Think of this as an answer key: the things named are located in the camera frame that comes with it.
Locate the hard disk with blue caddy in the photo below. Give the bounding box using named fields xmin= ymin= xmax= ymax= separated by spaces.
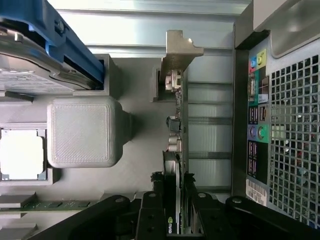
xmin=0 ymin=0 xmax=105 ymax=96

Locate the green RAM stick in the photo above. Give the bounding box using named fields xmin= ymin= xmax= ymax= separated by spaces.
xmin=0 ymin=199 xmax=101 ymax=214

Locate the grey printed parts rack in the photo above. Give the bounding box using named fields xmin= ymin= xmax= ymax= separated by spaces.
xmin=0 ymin=53 xmax=186 ymax=240

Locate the white barcode sticker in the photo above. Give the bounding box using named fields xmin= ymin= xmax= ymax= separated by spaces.
xmin=245 ymin=178 xmax=270 ymax=208

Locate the silver CPU chip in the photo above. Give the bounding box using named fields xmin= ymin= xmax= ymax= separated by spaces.
xmin=0 ymin=127 xmax=48 ymax=181

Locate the grey perforated PC case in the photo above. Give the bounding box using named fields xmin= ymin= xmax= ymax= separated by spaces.
xmin=231 ymin=0 xmax=320 ymax=230

